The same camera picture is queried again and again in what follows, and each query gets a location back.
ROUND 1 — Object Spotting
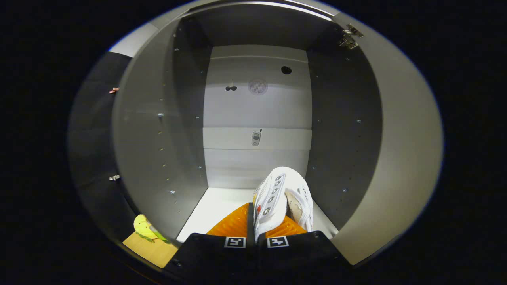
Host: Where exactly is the grey shoe cabinet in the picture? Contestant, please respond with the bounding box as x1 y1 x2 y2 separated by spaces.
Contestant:
111 0 383 244

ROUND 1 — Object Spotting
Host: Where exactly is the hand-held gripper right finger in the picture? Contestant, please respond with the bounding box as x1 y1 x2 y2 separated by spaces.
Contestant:
257 216 350 277

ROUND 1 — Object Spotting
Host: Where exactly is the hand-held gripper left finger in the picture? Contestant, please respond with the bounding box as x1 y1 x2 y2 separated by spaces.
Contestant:
164 203 257 279

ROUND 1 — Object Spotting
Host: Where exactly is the yellow plush toy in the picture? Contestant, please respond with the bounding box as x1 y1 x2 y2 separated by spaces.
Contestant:
133 214 159 243

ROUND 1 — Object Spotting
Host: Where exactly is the beige shoe cabinet door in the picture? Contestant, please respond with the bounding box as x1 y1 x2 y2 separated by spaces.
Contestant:
332 12 444 266

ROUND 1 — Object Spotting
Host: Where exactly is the white shoe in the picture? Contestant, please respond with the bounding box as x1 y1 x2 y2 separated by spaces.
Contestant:
253 166 314 242

